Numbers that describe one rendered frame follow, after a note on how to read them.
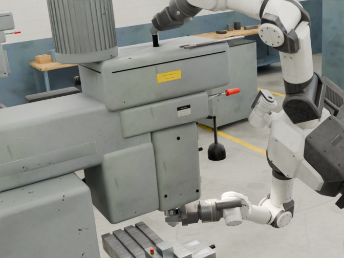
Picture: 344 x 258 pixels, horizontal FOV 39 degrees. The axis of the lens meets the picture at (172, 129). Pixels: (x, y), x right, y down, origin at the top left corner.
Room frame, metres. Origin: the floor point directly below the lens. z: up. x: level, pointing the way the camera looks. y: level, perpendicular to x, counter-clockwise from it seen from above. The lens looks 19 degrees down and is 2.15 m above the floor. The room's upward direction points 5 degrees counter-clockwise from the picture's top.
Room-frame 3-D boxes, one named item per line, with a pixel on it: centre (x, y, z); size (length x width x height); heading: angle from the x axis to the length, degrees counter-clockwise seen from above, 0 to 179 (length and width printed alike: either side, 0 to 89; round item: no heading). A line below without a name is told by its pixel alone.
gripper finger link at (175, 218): (1.64, 0.03, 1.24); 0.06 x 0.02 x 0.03; 93
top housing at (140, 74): (1.66, 0.04, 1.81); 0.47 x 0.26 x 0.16; 118
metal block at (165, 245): (1.76, 0.07, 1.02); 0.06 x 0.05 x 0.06; 28
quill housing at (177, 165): (1.67, 0.03, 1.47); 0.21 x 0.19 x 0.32; 28
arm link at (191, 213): (1.67, -0.06, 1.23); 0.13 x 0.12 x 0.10; 3
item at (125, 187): (1.58, 0.20, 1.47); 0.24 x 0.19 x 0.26; 28
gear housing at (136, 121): (1.65, 0.07, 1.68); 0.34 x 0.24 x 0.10; 118
